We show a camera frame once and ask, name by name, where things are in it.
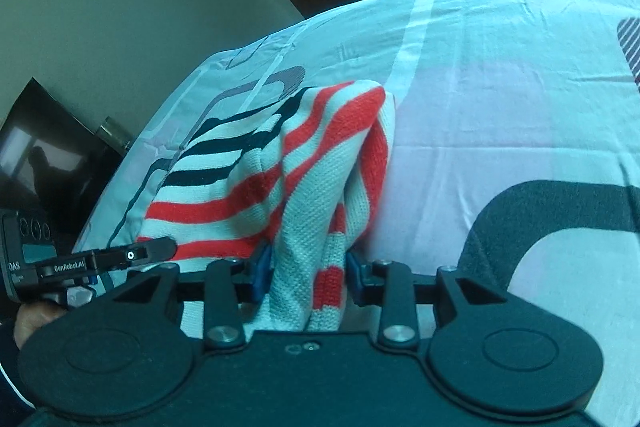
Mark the striped knit dinosaur sweater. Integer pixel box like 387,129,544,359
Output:
138,80,396,332

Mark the person's hand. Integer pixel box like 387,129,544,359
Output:
13,301,67,349

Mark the small round metal jar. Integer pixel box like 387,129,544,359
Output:
96,117,134,156

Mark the white patterned bed sheet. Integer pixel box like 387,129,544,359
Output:
78,0,639,426

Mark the dark screen by wall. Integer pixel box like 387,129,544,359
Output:
1,79,122,253

